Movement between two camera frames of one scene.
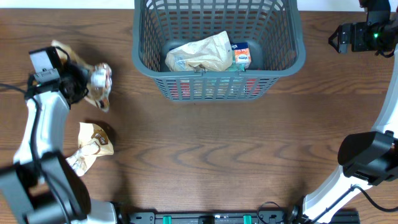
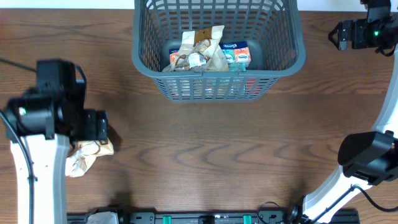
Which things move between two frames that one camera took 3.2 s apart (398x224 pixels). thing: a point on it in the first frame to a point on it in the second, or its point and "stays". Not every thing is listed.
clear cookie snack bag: (99, 76) to (199, 56)
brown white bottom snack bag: (93, 142) stays
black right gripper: (358, 30) stays
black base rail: (255, 216) stays
